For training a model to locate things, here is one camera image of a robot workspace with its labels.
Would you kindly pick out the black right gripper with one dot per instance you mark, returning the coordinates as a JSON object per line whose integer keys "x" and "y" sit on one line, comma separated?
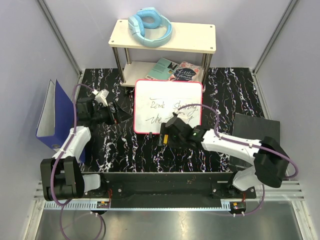
{"x": 164, "y": 130}

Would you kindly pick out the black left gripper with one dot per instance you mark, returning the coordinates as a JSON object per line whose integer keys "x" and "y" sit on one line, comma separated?
{"x": 121, "y": 116}

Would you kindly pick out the pink framed whiteboard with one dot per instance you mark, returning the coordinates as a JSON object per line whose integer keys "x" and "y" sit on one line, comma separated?
{"x": 156, "y": 100}

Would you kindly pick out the yellow whiteboard eraser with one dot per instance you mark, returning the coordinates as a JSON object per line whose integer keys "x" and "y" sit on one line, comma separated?
{"x": 165, "y": 139}

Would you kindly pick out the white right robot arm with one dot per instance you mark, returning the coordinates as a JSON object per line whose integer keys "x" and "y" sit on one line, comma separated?
{"x": 268, "y": 160}

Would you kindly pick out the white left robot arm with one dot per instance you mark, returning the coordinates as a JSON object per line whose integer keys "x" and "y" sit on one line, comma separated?
{"x": 61, "y": 176}

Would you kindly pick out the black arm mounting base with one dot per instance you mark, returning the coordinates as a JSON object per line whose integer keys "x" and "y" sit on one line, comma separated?
{"x": 168, "y": 190}

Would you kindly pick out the teal paperback book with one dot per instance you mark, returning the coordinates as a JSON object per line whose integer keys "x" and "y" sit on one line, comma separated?
{"x": 162, "y": 70}

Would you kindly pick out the Little Women floral book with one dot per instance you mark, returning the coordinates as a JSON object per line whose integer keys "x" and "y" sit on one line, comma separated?
{"x": 185, "y": 72}

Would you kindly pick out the light blue headphones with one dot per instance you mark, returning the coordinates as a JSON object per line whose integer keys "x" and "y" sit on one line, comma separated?
{"x": 149, "y": 18}

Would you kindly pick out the black notebook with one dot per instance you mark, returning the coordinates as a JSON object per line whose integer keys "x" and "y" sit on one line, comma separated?
{"x": 255, "y": 128}

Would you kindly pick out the white two-tier shelf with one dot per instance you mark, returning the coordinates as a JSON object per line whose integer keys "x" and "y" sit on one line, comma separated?
{"x": 196, "y": 38}

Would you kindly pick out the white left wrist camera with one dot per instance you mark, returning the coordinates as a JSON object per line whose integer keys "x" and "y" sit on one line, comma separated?
{"x": 101, "y": 96}

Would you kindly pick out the blue ring binder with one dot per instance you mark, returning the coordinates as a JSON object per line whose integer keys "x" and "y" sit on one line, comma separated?
{"x": 56, "y": 119}

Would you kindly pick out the grey slotted cable duct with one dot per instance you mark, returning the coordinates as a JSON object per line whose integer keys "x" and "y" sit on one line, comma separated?
{"x": 93, "y": 205}

